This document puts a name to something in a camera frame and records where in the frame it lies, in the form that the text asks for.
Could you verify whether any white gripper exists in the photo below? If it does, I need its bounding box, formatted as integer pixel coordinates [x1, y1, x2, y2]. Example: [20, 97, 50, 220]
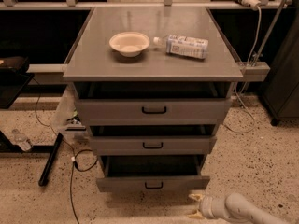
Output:
[188, 193, 231, 220]

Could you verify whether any grey bottom drawer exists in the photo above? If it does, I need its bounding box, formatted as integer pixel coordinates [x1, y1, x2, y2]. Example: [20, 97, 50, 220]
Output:
[97, 155, 210, 192]

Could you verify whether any grey drawer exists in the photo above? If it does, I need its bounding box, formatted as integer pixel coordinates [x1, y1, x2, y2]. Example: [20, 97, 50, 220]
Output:
[97, 155, 210, 192]
[90, 125, 216, 156]
[74, 81, 231, 125]

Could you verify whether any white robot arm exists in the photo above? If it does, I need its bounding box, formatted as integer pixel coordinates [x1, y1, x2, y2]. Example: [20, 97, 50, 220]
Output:
[189, 193, 290, 224]

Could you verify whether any grey drawer cabinet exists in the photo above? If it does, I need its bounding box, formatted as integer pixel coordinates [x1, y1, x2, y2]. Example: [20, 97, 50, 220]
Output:
[63, 6, 244, 173]

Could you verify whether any grey middle drawer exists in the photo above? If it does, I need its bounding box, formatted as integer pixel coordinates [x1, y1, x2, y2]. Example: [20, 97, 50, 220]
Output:
[90, 125, 216, 156]

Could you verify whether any grey top drawer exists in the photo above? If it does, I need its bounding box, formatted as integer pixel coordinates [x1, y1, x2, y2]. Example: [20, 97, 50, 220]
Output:
[74, 81, 231, 125]

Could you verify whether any dark cabinet at right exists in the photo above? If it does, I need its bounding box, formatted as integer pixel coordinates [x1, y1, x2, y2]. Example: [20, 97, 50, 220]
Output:
[261, 0, 299, 126]

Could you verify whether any black metal bar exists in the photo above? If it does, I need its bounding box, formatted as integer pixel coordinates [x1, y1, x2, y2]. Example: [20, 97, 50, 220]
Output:
[38, 133, 63, 187]

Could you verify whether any clear labelled plastic bottle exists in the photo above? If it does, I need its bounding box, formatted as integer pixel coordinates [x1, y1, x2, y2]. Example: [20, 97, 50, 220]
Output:
[153, 35, 208, 60]

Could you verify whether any white paper bowl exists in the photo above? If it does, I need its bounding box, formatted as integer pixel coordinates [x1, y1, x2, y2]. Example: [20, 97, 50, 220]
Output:
[109, 32, 150, 58]

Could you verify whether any empty plastic bottle on floor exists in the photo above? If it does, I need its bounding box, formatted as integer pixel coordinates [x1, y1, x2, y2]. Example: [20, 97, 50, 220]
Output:
[12, 129, 33, 152]

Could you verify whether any black chair seat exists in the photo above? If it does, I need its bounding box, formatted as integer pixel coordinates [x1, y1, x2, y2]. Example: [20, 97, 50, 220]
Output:
[0, 56, 34, 109]

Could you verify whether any black floor cable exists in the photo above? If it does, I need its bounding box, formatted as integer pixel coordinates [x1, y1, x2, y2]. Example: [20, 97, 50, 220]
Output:
[33, 77, 99, 224]

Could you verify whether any white power cable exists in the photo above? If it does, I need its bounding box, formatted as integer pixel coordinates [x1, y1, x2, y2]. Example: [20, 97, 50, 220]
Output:
[222, 5, 263, 134]

